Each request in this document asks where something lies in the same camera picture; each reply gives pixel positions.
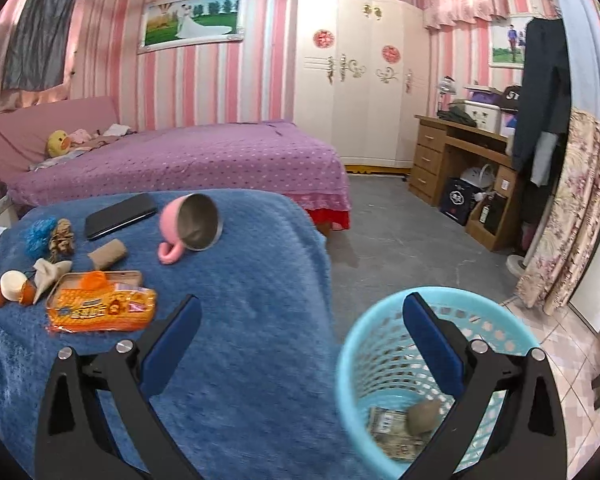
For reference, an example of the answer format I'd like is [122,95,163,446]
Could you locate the white fan base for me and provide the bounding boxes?
[505,252,531,286]

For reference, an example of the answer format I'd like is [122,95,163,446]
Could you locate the bed with purple dotted cover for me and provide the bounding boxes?
[5,120,353,231]

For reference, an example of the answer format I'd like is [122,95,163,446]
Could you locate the grey curtain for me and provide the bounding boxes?
[2,0,83,92]

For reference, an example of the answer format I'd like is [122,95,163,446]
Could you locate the brown paper roll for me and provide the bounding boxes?
[88,240,127,271]

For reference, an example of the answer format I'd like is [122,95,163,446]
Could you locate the white wardrobe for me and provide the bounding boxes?
[294,0,431,170]

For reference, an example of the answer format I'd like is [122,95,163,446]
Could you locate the white panel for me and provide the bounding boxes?
[567,232,600,331]

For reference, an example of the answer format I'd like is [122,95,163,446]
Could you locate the dark clothes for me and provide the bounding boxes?
[437,102,478,128]

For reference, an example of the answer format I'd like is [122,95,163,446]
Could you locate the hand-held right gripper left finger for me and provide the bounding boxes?
[34,296,203,480]

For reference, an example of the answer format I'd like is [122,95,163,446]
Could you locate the small framed couple picture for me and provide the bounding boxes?
[489,12,531,68]

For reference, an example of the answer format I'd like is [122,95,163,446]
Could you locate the wooden desk with drawers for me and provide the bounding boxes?
[408,114,526,252]

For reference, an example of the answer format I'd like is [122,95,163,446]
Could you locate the white and brown bottle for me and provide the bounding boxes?
[0,270,37,308]

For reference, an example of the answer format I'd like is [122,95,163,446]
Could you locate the brown crumpled cloth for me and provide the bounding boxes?
[48,218,76,263]

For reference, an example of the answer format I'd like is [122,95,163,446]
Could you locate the desk lamp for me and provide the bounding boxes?
[436,76,458,116]

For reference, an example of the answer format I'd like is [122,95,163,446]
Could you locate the orange snack packet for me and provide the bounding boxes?
[46,270,158,335]

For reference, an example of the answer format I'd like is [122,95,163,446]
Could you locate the blue crumpled plastic wrapper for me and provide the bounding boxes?
[25,218,57,257]

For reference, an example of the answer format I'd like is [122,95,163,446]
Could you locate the white storage box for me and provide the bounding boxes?
[462,97,503,128]

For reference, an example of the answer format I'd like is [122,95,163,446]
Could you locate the purple bag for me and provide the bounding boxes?
[464,85,506,103]

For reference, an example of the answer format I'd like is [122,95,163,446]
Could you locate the pink steel-lined cup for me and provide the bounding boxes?
[157,193,224,265]

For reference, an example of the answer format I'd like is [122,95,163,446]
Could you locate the light blue plastic wastebasket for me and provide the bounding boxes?
[336,286,542,480]

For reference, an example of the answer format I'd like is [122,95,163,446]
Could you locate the dark blue shopping bag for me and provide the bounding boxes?
[440,176,481,226]

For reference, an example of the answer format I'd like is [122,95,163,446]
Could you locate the yellow duck plush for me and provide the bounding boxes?
[47,130,71,157]

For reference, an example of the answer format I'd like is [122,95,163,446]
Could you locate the floral curtain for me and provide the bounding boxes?
[515,107,600,316]

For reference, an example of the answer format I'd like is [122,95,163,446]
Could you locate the blue fleece blanket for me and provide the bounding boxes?
[0,189,376,480]

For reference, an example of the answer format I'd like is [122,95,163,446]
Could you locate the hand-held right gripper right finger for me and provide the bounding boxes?
[401,291,568,480]

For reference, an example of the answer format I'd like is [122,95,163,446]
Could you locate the black paper bag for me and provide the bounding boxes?
[477,195,508,233]

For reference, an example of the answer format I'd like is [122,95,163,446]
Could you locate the framed wedding picture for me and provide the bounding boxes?
[137,0,248,55]

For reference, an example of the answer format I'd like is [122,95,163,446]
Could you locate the white face mask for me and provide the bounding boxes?
[31,258,74,305]

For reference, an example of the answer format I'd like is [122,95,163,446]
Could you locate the printed paper packet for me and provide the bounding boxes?
[369,406,431,461]

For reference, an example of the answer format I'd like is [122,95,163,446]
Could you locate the dark hanging jacket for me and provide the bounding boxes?
[511,16,573,186]

